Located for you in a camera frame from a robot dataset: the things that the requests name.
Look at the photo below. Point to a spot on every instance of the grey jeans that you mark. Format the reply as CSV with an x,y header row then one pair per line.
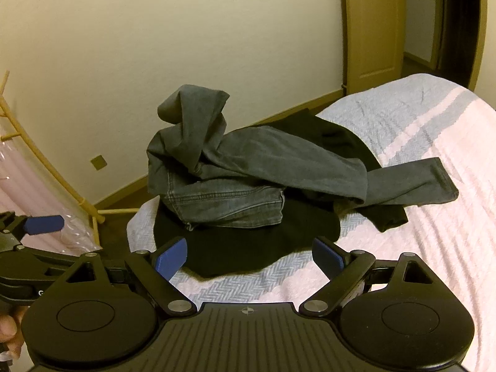
x,y
232,162

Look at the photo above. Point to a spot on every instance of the wooden door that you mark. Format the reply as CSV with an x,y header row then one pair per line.
x,y
372,27

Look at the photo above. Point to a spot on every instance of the beige low wall socket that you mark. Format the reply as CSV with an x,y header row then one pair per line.
x,y
98,162

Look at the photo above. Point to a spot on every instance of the pink and grey striped blanket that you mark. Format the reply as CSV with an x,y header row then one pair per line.
x,y
426,240

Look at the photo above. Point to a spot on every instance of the black garment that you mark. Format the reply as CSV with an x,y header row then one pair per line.
x,y
252,248

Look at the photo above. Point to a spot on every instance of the plastic-wrapped pink bedding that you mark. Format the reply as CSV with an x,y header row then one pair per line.
x,y
35,197

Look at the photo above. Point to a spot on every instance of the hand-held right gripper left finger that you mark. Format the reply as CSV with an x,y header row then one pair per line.
x,y
172,257

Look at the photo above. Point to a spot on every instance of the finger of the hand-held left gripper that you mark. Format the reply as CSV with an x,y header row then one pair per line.
x,y
42,224

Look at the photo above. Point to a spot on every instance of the bamboo rack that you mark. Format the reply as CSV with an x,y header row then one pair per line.
x,y
38,151

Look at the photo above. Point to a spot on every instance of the person's left hand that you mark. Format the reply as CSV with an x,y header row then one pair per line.
x,y
8,329

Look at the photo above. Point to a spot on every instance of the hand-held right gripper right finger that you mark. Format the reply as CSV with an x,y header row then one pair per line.
x,y
327,257

